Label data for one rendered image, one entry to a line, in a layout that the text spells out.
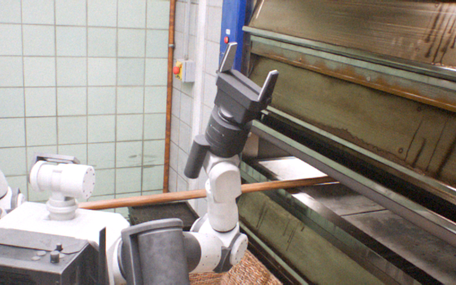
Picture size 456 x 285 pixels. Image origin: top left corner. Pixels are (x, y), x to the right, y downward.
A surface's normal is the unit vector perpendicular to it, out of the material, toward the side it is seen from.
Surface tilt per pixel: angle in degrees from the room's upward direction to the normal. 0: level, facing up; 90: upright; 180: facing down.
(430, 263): 0
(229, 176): 114
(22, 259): 0
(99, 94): 90
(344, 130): 70
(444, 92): 90
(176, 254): 59
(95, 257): 90
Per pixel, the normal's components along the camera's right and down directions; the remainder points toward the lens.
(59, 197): -0.15, 0.26
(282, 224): -0.82, -0.27
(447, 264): 0.07, -0.96
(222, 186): 0.39, 0.64
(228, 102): -0.65, 0.29
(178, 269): 0.68, -0.29
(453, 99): -0.90, 0.06
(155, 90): 0.43, 0.28
